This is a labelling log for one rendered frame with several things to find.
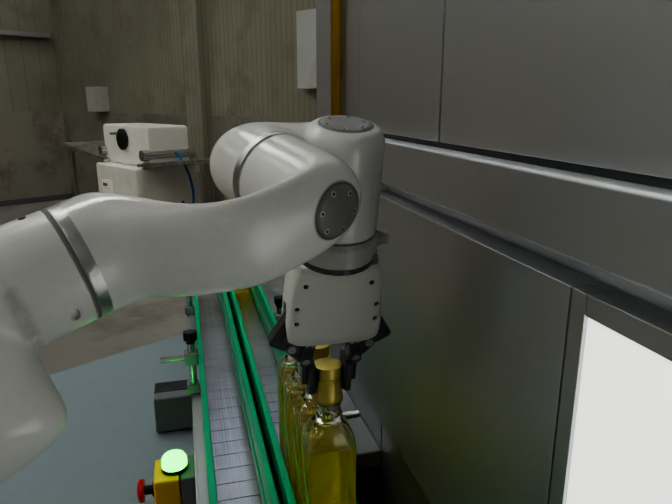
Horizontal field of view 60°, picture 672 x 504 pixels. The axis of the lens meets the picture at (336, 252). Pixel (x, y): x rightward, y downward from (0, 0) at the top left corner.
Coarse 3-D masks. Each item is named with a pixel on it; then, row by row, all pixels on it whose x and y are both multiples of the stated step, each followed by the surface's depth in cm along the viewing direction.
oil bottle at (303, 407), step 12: (300, 396) 72; (300, 408) 71; (312, 408) 70; (300, 420) 70; (300, 432) 70; (300, 444) 71; (300, 456) 71; (300, 468) 71; (300, 480) 72; (300, 492) 72
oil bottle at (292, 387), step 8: (288, 376) 78; (296, 376) 77; (288, 384) 77; (296, 384) 76; (304, 384) 76; (288, 392) 76; (296, 392) 75; (288, 400) 76; (288, 408) 76; (288, 416) 76; (288, 424) 77; (288, 432) 77; (288, 440) 78; (288, 448) 78; (288, 456) 79; (288, 464) 79; (288, 472) 80
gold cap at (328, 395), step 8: (320, 360) 66; (328, 360) 66; (336, 360) 66; (320, 368) 64; (328, 368) 64; (336, 368) 64; (320, 376) 64; (328, 376) 63; (336, 376) 64; (320, 384) 64; (328, 384) 64; (336, 384) 64; (320, 392) 64; (328, 392) 64; (336, 392) 64; (320, 400) 64; (328, 400) 64; (336, 400) 64
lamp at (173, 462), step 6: (174, 450) 101; (180, 450) 102; (168, 456) 100; (174, 456) 100; (180, 456) 100; (186, 456) 101; (162, 462) 99; (168, 462) 99; (174, 462) 99; (180, 462) 99; (186, 462) 101; (162, 468) 100; (168, 468) 99; (174, 468) 99; (180, 468) 99; (186, 468) 101; (168, 474) 99; (174, 474) 99
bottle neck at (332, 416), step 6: (318, 408) 65; (324, 408) 65; (330, 408) 65; (336, 408) 65; (318, 414) 66; (324, 414) 65; (330, 414) 65; (336, 414) 65; (318, 420) 66; (324, 420) 65; (330, 420) 65; (336, 420) 66
